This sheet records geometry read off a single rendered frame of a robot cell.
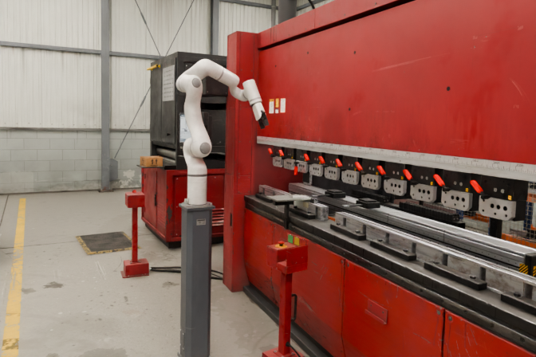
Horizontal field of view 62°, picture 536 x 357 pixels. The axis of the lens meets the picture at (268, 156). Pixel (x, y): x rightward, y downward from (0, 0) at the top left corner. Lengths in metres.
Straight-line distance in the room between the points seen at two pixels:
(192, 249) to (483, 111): 1.78
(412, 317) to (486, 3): 1.39
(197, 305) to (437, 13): 2.12
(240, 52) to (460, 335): 2.79
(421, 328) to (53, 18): 8.93
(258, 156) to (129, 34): 6.59
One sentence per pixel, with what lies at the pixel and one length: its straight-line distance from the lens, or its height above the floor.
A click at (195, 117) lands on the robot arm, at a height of 1.55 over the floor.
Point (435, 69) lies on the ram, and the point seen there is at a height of 1.79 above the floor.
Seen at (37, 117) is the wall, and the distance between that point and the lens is 9.77.
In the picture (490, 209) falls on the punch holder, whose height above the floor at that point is 1.20.
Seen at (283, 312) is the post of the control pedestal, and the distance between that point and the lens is 2.83.
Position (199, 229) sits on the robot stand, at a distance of 2.79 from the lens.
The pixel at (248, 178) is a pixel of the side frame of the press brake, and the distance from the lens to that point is 3.96.
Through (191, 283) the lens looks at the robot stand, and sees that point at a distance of 2.88.
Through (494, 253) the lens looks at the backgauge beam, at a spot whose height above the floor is 0.94.
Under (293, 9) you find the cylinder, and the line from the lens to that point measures 3.83.
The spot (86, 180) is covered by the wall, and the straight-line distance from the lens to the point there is 9.93.
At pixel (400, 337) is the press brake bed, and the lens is 2.37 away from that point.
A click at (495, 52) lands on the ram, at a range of 2.02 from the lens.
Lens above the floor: 1.53
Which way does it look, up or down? 4 degrees down
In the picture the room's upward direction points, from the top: 2 degrees clockwise
